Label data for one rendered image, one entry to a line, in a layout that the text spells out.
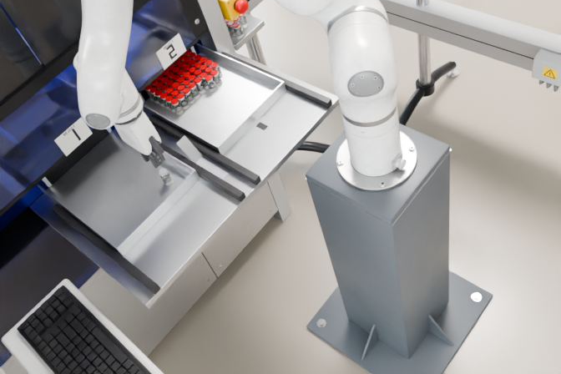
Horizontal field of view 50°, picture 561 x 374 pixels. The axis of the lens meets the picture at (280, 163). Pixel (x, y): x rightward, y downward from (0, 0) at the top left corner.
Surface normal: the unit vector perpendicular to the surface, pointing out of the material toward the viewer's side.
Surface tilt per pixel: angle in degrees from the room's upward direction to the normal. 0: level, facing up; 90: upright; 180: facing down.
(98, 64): 52
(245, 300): 0
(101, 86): 68
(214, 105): 0
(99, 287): 90
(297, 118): 0
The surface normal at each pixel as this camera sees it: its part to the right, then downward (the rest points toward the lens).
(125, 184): -0.21, -0.61
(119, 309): 0.75, 0.40
